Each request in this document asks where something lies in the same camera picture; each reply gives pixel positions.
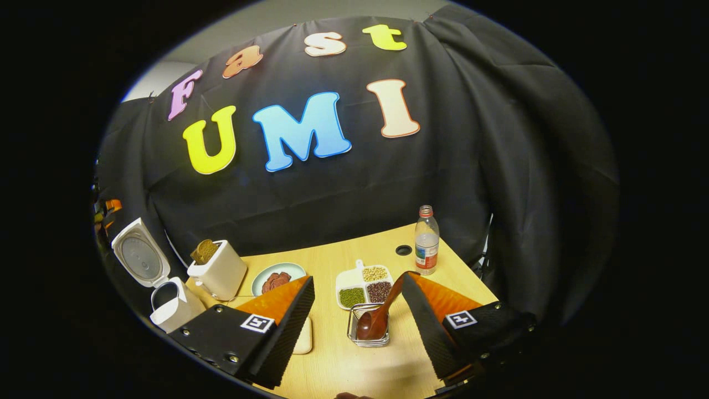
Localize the metal wire chopstick holder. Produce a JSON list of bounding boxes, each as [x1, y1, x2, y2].
[[347, 303, 391, 348]]

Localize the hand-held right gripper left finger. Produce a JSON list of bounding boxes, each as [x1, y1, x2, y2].
[[168, 275, 315, 390]]

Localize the brown wooden spoon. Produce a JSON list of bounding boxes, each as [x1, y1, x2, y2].
[[356, 272, 413, 340]]

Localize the white divided bean dish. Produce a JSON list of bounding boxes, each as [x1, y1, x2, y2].
[[336, 259, 395, 310]]

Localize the pale green plate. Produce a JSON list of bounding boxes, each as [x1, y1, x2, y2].
[[251, 262, 307, 298]]

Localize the black backdrop cloth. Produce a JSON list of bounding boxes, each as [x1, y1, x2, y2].
[[94, 8, 620, 328]]

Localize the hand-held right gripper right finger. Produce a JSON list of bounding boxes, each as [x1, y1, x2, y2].
[[402, 272, 538, 383]]

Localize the clear plastic water bottle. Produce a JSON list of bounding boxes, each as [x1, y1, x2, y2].
[[414, 205, 440, 276]]

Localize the dark red beans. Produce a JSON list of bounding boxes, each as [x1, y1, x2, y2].
[[367, 282, 393, 304]]

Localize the green mung beans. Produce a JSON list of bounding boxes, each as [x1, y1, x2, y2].
[[339, 287, 366, 309]]

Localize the white rice cooker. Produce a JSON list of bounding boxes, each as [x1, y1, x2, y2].
[[111, 217, 207, 334]]

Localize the brown toast slice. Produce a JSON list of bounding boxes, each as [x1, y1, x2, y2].
[[191, 239, 219, 265]]

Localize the white toaster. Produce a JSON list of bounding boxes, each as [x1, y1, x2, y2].
[[187, 239, 248, 301]]

